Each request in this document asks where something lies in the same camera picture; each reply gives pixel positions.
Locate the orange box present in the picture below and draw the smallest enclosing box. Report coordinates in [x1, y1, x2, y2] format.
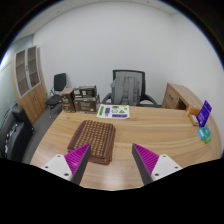
[185, 104, 201, 126]

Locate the wooden side desk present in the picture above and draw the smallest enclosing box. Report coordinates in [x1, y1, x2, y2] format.
[161, 82, 201, 111]

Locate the large brown cardboard box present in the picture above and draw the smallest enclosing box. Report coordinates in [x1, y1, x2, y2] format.
[73, 94, 101, 113]

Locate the grey backpack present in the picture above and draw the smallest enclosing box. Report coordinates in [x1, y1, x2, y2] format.
[110, 76, 142, 106]

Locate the wooden cabinet with glass doors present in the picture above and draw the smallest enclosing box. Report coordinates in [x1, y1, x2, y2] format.
[10, 45, 48, 124]

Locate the white sticker sheet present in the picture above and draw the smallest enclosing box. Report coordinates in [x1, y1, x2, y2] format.
[96, 103, 130, 120]

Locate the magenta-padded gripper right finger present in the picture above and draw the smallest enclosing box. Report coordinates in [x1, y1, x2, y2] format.
[131, 143, 183, 185]

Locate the black mesh office chair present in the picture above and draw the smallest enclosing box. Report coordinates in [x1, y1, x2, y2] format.
[101, 69, 160, 108]

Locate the green small box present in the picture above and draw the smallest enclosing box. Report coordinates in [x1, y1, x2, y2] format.
[203, 125, 214, 144]

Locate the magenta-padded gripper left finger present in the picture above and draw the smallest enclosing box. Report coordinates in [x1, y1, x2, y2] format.
[41, 143, 92, 185]

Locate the brown patterned towel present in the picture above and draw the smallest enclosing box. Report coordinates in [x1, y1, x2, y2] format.
[66, 119, 117, 166]

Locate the small brown cardboard box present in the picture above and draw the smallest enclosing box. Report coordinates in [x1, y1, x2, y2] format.
[59, 87, 76, 113]

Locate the black visitor chair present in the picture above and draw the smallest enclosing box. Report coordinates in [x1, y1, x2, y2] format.
[45, 72, 68, 118]

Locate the purple card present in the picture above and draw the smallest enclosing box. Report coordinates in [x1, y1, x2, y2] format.
[196, 99, 213, 128]

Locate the flat black cardboard box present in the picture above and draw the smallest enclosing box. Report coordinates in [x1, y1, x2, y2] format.
[73, 84, 98, 99]

